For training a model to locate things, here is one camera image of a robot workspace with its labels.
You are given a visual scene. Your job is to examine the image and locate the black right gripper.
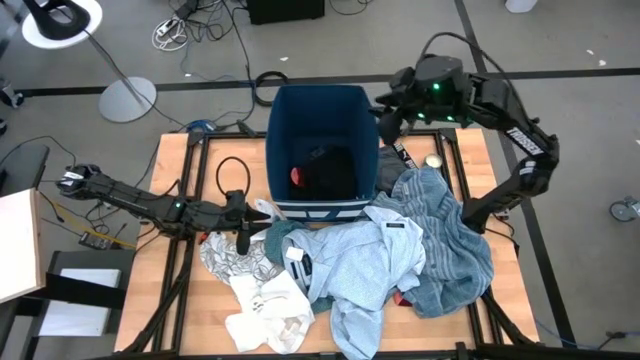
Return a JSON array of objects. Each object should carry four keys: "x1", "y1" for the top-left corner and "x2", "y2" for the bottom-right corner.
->
[{"x1": 368, "y1": 63, "x2": 426, "y2": 126}]

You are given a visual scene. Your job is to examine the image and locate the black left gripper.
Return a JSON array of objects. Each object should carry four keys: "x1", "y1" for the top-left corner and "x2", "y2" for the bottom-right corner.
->
[{"x1": 219, "y1": 189, "x2": 275, "y2": 232}]

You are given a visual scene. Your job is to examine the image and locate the white sock with stripes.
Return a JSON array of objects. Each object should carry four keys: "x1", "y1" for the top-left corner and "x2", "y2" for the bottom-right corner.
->
[{"x1": 251, "y1": 197, "x2": 287, "y2": 225}]

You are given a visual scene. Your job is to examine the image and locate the green dotted garment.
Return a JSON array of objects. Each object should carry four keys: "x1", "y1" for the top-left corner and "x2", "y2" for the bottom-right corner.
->
[{"x1": 263, "y1": 219, "x2": 337, "y2": 316}]

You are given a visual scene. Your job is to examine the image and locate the dark grey garment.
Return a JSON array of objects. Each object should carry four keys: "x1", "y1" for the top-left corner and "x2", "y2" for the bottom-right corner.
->
[{"x1": 375, "y1": 142, "x2": 420, "y2": 197}]

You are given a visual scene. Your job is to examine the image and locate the plain white garment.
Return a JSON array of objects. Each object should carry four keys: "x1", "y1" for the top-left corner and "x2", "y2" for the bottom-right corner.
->
[{"x1": 224, "y1": 269, "x2": 317, "y2": 355}]

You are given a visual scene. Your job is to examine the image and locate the light blue geometric print shirt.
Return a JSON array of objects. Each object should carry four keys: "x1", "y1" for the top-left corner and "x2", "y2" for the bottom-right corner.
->
[{"x1": 280, "y1": 204, "x2": 428, "y2": 360}]

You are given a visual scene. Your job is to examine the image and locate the blue striped towel garment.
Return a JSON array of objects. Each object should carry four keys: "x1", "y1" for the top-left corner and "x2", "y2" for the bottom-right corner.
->
[{"x1": 370, "y1": 167, "x2": 496, "y2": 320}]

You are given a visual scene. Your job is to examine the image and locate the navy white striped fabric bin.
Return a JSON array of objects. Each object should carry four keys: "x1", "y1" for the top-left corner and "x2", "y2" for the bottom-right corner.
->
[{"x1": 264, "y1": 83, "x2": 380, "y2": 224}]

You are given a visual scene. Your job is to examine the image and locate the black garment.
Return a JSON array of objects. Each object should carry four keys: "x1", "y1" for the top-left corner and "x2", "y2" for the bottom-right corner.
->
[{"x1": 298, "y1": 144, "x2": 359, "y2": 202}]

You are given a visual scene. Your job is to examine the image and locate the black box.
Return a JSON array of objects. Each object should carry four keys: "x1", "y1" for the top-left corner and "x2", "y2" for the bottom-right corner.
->
[{"x1": 246, "y1": 0, "x2": 327, "y2": 26}]

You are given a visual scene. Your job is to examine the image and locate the small black device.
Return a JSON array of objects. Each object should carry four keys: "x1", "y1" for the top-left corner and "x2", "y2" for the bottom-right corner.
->
[{"x1": 77, "y1": 230, "x2": 115, "y2": 251}]

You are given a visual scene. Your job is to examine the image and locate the white floor object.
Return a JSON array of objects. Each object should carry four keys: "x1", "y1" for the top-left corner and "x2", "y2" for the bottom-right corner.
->
[{"x1": 504, "y1": 0, "x2": 539, "y2": 14}]

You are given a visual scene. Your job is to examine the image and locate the floor lamp with grey base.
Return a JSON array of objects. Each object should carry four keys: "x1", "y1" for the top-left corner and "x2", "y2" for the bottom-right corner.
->
[{"x1": 21, "y1": 0, "x2": 158, "y2": 124}]

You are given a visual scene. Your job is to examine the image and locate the black cart with white panel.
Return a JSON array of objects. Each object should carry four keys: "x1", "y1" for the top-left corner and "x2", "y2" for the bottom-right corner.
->
[{"x1": 17, "y1": 248, "x2": 137, "y2": 360}]

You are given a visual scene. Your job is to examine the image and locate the white power strip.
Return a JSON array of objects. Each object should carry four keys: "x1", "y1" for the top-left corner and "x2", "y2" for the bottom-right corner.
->
[{"x1": 151, "y1": 17, "x2": 190, "y2": 53}]

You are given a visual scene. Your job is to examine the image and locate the black power adapter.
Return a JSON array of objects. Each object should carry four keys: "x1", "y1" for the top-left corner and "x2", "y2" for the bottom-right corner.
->
[{"x1": 172, "y1": 0, "x2": 202, "y2": 21}]

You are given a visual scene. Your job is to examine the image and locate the black chair seat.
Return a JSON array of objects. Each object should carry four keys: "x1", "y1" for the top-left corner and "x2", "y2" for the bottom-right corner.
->
[{"x1": 0, "y1": 144, "x2": 51, "y2": 197}]

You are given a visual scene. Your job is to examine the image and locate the light wooden board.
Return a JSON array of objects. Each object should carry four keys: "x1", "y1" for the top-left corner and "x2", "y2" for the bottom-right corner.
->
[{"x1": 0, "y1": 187, "x2": 47, "y2": 305}]

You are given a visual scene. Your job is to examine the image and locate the grey caster wheel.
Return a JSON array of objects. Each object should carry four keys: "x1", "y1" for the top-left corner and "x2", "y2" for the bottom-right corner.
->
[{"x1": 608, "y1": 195, "x2": 640, "y2": 223}]

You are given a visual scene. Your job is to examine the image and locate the dark caster wheel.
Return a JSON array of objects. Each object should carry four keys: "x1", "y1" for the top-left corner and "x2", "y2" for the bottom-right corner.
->
[{"x1": 0, "y1": 81, "x2": 25, "y2": 109}]

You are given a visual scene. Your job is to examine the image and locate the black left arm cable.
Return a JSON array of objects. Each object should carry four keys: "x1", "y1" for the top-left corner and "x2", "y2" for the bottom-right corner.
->
[{"x1": 215, "y1": 155, "x2": 252, "y2": 199}]

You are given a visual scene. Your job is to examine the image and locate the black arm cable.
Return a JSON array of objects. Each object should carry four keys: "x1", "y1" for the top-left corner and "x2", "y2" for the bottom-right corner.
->
[
  {"x1": 215, "y1": 155, "x2": 252, "y2": 199},
  {"x1": 418, "y1": 31, "x2": 524, "y2": 124}
]

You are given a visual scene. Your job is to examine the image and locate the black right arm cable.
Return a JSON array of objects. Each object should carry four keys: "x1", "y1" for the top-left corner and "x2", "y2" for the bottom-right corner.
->
[{"x1": 418, "y1": 31, "x2": 524, "y2": 124}]

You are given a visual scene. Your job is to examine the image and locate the blue coiled cable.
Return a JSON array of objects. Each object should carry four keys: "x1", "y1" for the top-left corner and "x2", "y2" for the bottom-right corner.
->
[{"x1": 188, "y1": 118, "x2": 217, "y2": 134}]

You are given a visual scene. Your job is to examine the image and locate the black coiled cable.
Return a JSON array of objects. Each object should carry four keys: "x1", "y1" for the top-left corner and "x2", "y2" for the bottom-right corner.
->
[{"x1": 254, "y1": 70, "x2": 291, "y2": 108}]

